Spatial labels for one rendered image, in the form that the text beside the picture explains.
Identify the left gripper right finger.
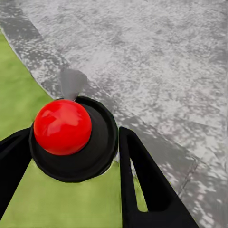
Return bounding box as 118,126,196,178
118,127,199,228

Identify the insectifuge atomizer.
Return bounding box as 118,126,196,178
29,69,119,183

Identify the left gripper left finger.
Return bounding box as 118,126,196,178
0,127,32,219

